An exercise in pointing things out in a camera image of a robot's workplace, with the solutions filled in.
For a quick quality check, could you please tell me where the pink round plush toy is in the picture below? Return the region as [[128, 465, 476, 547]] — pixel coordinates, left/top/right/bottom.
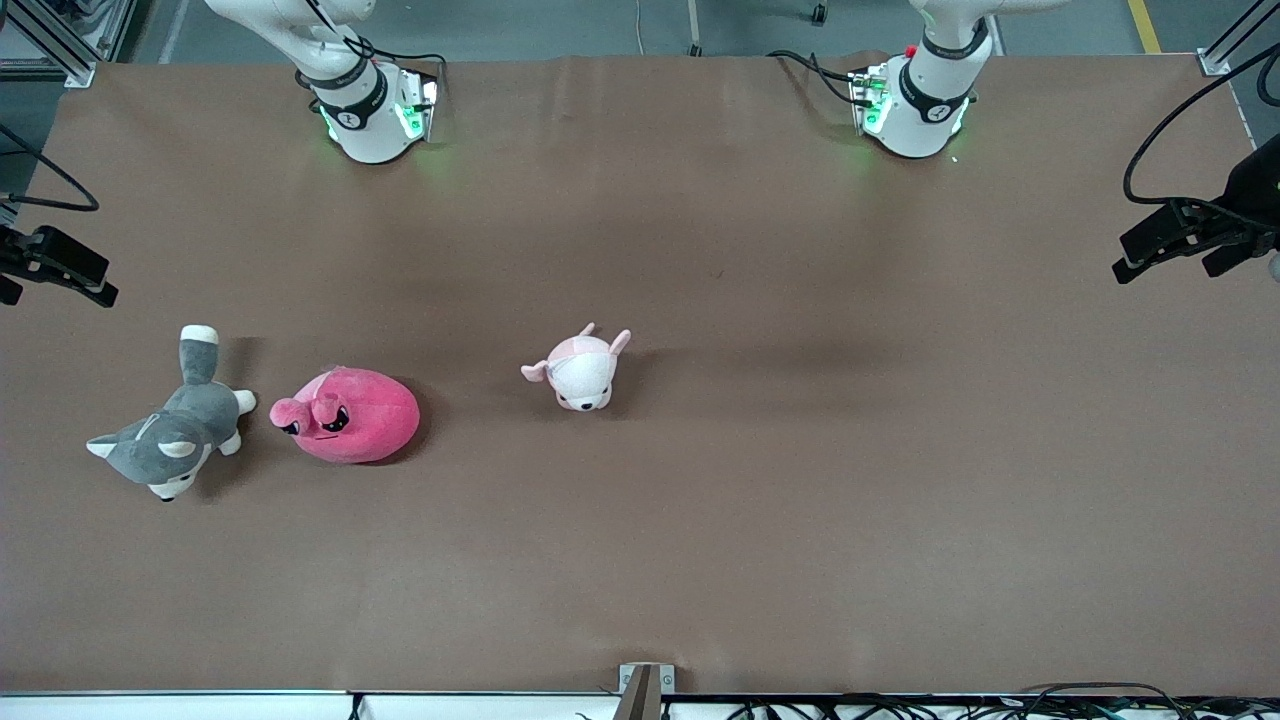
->
[[269, 366, 421, 465]]

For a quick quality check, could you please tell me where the white board panel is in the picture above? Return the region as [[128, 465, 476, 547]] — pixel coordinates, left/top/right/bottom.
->
[[0, 690, 621, 720]]

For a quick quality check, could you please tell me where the black arm base cable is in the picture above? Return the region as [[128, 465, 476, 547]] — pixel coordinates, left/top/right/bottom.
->
[[295, 0, 448, 91], [768, 50, 861, 107]]

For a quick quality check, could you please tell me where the aluminium frame post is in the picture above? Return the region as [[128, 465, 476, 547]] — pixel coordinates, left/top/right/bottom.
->
[[1197, 0, 1280, 77], [0, 0, 136, 89]]

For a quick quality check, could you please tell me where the grey white husky plush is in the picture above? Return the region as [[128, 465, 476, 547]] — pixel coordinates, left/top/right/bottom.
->
[[86, 325, 258, 502]]

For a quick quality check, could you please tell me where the white pink plush toy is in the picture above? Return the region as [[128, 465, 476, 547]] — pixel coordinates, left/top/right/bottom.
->
[[520, 322, 633, 413]]

